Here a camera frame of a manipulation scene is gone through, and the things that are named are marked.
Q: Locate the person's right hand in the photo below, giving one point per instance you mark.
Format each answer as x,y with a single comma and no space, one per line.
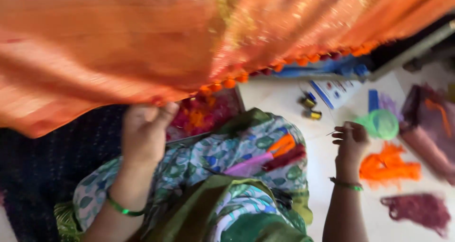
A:
352,140

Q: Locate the person's left hand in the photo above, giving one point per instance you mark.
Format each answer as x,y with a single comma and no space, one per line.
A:
142,135

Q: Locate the person's right fingers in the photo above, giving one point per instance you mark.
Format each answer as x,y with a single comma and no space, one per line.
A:
342,133

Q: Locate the thin sewing needle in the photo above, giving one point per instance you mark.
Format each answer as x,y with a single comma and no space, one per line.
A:
330,133

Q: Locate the orange saree with tassels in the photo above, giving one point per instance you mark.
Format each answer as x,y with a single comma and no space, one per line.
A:
142,46

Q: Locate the gold thread spool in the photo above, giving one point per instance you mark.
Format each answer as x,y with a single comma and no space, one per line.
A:
312,114
308,101

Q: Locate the white printed paper sheet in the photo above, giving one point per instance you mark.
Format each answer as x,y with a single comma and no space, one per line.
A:
334,92

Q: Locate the blue flat card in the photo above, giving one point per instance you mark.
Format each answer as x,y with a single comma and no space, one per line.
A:
373,100

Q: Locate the green bangle on right wrist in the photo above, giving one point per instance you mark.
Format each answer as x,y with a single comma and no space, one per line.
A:
346,185

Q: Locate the green bangle on wrist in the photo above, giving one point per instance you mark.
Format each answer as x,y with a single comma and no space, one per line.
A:
346,185
122,209

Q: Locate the loose orange thread heap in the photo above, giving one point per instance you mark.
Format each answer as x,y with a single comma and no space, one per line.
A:
387,167

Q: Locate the orange thread bundle on lap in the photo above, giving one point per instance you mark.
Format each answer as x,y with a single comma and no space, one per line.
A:
282,145

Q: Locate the maroon thread bundle on lap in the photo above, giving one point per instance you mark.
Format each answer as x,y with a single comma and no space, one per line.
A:
284,157

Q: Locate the purple netted cloth bag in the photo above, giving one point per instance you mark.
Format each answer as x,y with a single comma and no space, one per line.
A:
428,128

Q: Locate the pink thread bundle on lap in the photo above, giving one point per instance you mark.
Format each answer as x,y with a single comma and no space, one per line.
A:
248,167

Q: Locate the loose maroon thread heap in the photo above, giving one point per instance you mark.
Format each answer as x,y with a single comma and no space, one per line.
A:
417,210

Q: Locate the person's floral green clothing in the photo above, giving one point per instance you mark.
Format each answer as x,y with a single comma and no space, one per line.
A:
220,185

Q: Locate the red floral cloth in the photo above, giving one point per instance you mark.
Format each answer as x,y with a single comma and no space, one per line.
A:
202,115

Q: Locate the green bangle on left wrist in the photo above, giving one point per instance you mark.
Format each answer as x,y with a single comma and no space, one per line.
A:
122,209

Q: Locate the dark blue mat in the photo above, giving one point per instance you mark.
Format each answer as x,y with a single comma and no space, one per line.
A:
53,171

